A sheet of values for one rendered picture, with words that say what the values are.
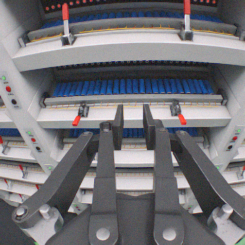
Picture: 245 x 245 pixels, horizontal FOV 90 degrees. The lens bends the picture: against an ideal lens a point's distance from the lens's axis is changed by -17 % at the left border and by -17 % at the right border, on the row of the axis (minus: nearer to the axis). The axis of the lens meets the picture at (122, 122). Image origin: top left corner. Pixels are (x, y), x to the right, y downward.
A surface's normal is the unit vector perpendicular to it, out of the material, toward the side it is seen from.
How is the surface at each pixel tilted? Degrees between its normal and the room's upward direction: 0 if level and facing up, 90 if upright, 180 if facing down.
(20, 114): 90
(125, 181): 19
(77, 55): 109
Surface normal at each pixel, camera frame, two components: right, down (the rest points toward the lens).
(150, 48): -0.03, 0.83
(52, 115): -0.07, -0.55
